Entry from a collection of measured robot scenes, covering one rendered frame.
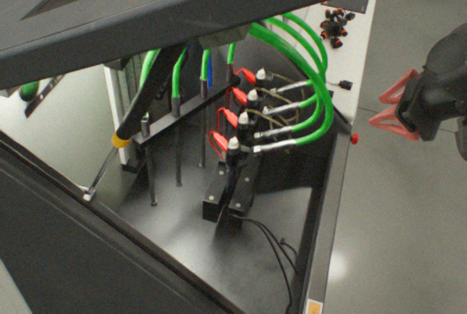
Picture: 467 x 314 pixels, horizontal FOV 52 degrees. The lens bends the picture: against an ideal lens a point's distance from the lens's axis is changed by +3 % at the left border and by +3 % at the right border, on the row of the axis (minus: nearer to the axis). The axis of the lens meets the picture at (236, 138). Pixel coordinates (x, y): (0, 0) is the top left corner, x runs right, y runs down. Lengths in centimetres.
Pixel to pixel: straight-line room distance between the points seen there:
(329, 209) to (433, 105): 51
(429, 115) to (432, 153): 205
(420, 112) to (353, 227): 163
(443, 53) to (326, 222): 59
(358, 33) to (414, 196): 112
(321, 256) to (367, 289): 111
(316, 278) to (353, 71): 69
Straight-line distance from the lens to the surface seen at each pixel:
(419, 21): 379
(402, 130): 77
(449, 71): 63
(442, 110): 72
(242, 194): 111
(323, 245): 110
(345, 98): 139
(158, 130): 107
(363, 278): 220
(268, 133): 105
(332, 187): 120
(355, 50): 159
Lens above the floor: 187
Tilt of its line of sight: 47 degrees down
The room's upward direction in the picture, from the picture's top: 5 degrees clockwise
